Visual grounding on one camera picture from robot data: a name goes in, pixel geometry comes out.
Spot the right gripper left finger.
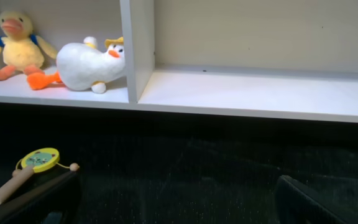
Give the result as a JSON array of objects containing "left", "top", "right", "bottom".
[{"left": 0, "top": 170, "right": 81, "bottom": 224}]

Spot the white plush duck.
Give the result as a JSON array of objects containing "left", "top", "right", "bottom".
[{"left": 26, "top": 35, "right": 127, "bottom": 95}]

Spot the white shelf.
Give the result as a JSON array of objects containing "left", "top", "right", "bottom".
[{"left": 0, "top": 0, "right": 358, "bottom": 124}]

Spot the yellow rattle drum toy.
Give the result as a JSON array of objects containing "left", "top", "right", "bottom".
[{"left": 0, "top": 147, "right": 80, "bottom": 206}]

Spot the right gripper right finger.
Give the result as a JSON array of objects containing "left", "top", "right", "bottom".
[{"left": 273, "top": 174, "right": 352, "bottom": 224}]

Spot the yellow plush duck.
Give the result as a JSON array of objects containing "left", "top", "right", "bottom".
[{"left": 0, "top": 11, "right": 58, "bottom": 82}]

